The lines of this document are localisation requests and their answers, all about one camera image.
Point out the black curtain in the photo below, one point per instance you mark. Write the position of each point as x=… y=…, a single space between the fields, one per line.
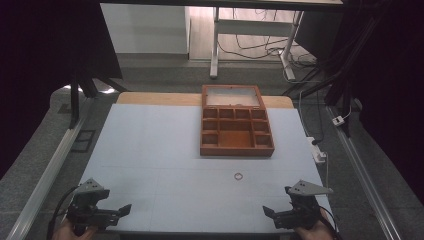
x=40 y=66
x=386 y=83

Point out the silver metal rail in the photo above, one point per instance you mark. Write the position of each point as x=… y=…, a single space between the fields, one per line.
x=363 y=173
x=43 y=180

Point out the small white adapter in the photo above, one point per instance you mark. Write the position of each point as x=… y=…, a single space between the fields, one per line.
x=338 y=120

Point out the black tripod stand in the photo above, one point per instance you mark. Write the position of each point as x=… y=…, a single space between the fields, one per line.
x=75 y=100

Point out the pale blue table mat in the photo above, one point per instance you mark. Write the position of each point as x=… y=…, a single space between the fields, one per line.
x=150 y=160

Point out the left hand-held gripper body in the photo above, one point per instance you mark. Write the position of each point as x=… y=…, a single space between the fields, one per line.
x=87 y=200

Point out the person's left hand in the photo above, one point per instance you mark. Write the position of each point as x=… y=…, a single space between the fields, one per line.
x=71 y=232

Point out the person's right hand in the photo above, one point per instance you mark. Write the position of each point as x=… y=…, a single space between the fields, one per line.
x=315 y=231

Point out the white power strip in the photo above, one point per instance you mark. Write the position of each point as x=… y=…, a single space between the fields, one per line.
x=317 y=150

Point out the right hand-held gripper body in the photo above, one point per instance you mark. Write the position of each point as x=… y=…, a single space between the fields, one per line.
x=303 y=208

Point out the dark floor frame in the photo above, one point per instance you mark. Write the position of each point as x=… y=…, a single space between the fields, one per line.
x=83 y=140

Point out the white metal desk frame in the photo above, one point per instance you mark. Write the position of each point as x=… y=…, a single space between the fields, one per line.
x=253 y=27

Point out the brown wooden jewelry box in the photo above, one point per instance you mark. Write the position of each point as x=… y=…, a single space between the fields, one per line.
x=236 y=130

